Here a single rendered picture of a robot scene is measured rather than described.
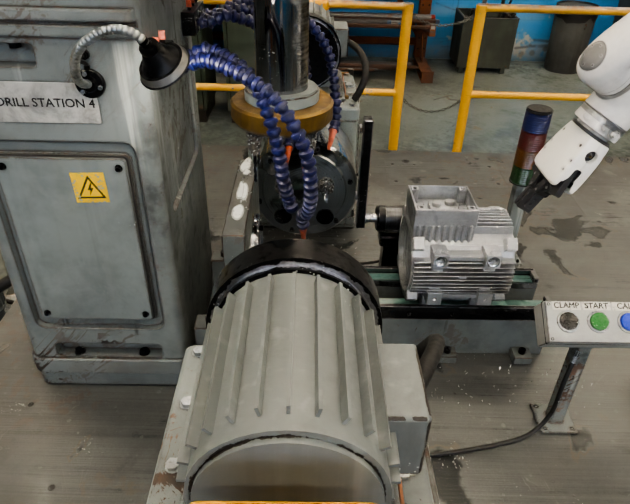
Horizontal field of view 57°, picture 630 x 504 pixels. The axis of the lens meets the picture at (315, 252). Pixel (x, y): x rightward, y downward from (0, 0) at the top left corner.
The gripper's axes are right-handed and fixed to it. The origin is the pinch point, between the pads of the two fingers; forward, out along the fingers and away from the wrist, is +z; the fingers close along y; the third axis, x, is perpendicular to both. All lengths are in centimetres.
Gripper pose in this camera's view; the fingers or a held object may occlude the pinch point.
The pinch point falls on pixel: (528, 199)
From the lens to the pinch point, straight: 112.9
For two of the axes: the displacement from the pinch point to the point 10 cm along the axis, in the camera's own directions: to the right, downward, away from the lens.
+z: -5.2, 7.1, 4.8
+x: -8.5, -3.9, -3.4
